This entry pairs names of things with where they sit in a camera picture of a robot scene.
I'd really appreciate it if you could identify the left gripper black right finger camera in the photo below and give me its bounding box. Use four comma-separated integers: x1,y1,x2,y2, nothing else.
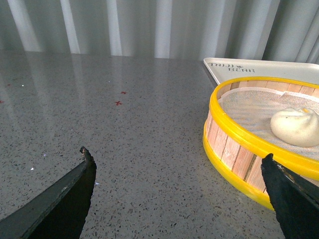
261,153,319,239

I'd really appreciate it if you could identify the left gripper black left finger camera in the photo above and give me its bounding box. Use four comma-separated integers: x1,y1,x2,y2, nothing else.
0,147,97,239

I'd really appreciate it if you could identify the white steamed bun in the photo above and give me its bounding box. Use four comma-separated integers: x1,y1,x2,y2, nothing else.
270,108,319,147

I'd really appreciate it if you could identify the cream rectangular serving tray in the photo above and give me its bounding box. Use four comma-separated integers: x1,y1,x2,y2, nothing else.
203,58,319,85

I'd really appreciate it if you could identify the yellow rimmed bamboo steamer basket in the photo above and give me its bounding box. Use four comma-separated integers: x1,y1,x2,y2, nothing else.
203,77,319,208

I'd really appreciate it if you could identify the white steamer cloth liner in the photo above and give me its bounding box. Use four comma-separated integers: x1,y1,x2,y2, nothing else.
218,87,319,160

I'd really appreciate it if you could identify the grey pleated curtain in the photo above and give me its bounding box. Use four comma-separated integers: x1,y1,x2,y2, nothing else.
0,0,319,63

